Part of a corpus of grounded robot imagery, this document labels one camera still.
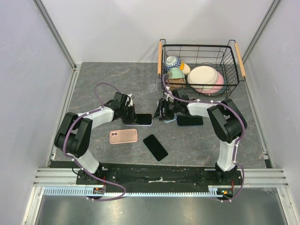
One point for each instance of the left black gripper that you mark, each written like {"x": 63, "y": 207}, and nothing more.
{"x": 132, "y": 119}

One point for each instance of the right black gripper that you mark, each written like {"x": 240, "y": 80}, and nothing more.
{"x": 166, "y": 116}

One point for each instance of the phone with silver edge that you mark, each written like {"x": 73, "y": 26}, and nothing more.
{"x": 144, "y": 119}

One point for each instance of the lavender phone case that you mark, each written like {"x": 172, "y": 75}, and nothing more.
{"x": 150, "y": 124}

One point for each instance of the phone with blue edge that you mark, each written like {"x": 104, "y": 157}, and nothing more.
{"x": 189, "y": 120}

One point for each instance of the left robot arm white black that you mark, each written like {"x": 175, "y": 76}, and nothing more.
{"x": 73, "y": 136}

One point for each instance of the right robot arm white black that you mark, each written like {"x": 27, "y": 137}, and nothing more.
{"x": 227, "y": 122}

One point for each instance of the pink phone case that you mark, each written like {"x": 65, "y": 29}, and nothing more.
{"x": 123, "y": 136}

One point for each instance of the black phone lying front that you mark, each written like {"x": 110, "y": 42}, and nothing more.
{"x": 155, "y": 147}

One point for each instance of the brown bowl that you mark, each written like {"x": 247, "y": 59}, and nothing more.
{"x": 175, "y": 83}

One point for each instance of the clear glass cup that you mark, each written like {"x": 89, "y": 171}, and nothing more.
{"x": 153, "y": 82}

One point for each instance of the mint green bowl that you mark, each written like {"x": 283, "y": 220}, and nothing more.
{"x": 175, "y": 73}

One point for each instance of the yellow white bowl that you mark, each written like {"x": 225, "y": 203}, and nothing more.
{"x": 185, "y": 68}

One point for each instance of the blue white patterned bowl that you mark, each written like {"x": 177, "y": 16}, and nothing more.
{"x": 172, "y": 62}

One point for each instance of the cream plate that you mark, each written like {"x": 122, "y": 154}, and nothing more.
{"x": 202, "y": 75}

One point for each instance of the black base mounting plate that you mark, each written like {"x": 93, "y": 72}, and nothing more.
{"x": 142, "y": 174}

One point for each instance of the pink plate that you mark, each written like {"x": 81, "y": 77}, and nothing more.
{"x": 215, "y": 88}

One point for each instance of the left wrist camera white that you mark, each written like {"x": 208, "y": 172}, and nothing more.
{"x": 129, "y": 101}

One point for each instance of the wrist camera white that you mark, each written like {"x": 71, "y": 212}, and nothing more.
{"x": 129, "y": 101}
{"x": 168, "y": 97}

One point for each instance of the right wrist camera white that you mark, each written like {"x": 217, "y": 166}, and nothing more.
{"x": 168, "y": 97}

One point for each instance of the black wire dish basket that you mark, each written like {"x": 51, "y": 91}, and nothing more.
{"x": 226, "y": 59}

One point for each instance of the aluminium frame rail front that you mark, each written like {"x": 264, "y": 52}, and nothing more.
{"x": 55, "y": 177}

